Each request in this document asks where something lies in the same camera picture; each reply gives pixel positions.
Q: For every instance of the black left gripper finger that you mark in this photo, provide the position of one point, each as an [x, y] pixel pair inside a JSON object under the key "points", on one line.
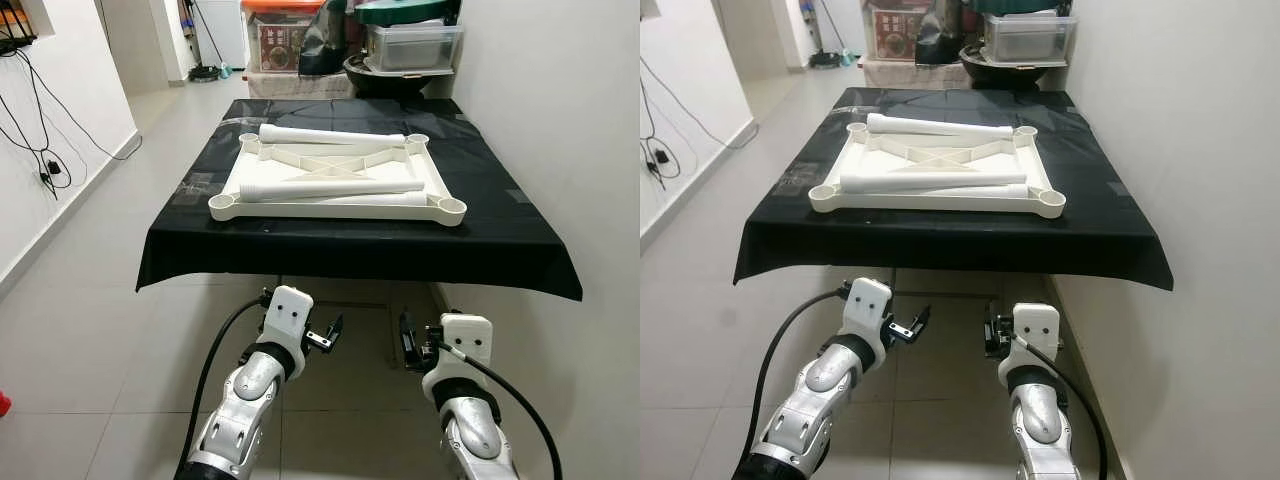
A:
{"points": [[333, 327], [917, 316]]}

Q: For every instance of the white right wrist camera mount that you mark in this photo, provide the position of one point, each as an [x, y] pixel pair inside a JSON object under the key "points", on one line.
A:
{"points": [[468, 335], [1036, 330]]}

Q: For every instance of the black round basin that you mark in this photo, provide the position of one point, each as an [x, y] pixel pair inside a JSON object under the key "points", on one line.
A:
{"points": [[385, 82], [1000, 72]]}

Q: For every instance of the beige patterned bench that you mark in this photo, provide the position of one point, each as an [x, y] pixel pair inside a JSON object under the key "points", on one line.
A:
{"points": [[295, 85], [905, 75]]}

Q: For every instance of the white plastic table leg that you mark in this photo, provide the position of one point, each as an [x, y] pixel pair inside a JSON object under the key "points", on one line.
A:
{"points": [[940, 126], [330, 188], [1005, 191], [930, 182], [405, 199], [330, 135]]}

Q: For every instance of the green round lid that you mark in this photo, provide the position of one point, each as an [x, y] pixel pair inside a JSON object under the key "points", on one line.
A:
{"points": [[1020, 5], [405, 10]]}

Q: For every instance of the white children table top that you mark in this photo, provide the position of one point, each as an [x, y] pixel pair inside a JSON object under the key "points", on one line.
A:
{"points": [[340, 213], [940, 205]]}

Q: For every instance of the red floor object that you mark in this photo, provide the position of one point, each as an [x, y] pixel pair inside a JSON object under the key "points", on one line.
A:
{"points": [[3, 403]]}

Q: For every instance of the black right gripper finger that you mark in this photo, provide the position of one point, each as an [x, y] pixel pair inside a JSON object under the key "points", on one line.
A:
{"points": [[407, 340], [991, 330]]}

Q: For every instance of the black plastic bag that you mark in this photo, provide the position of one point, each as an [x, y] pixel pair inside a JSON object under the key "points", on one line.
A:
{"points": [[325, 45], [940, 35]]}

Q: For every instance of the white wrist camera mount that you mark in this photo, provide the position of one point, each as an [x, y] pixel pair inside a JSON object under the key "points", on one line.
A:
{"points": [[468, 335], [1036, 330], [866, 305], [288, 312]]}

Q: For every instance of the black floor appliance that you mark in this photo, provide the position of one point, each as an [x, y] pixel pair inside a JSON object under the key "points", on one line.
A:
{"points": [[205, 72], [825, 58]]}

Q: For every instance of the black tablecloth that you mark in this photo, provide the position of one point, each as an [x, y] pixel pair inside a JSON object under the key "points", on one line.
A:
{"points": [[950, 245], [350, 255]]}

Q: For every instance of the orange-lidded storage box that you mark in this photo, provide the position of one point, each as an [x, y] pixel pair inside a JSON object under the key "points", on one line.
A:
{"points": [[282, 45], [895, 35]]}

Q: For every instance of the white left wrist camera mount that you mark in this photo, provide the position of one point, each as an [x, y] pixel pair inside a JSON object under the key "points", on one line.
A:
{"points": [[866, 305], [288, 312]]}

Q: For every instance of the clear plastic storage bin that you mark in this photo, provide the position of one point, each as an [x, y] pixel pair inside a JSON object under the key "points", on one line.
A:
{"points": [[412, 48], [1030, 38]]}

